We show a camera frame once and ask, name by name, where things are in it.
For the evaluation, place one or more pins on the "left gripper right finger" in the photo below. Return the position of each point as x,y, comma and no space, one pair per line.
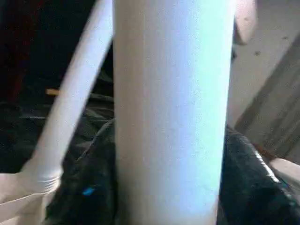
250,192

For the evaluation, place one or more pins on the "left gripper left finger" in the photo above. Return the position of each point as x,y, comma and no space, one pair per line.
89,187

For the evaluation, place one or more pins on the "white plastic table top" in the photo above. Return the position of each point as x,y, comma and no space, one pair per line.
18,199

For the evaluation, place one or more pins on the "white plastic table leg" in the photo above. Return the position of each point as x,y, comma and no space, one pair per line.
171,105
70,93

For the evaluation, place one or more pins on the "dark cabinet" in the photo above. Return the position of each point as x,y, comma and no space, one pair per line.
35,42

